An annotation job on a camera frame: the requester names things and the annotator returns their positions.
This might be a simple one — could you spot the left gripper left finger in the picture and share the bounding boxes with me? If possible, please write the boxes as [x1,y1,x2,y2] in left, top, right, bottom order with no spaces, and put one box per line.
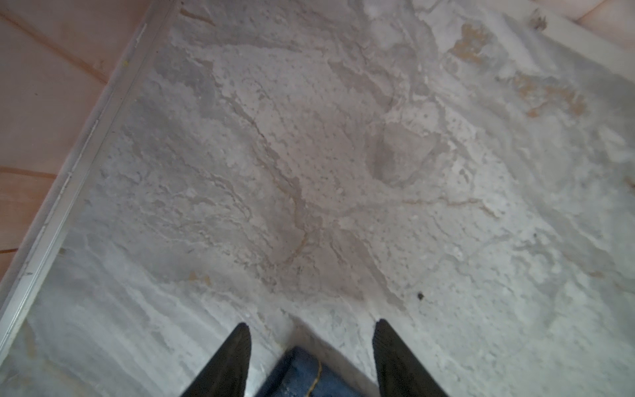
[182,323,252,397]

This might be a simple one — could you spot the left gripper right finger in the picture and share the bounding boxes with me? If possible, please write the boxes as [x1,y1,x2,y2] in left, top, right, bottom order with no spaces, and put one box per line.
[372,319,448,397]

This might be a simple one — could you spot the dark blue denim trousers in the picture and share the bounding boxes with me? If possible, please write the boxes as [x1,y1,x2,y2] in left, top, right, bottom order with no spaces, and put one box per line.
[256,347,361,397]

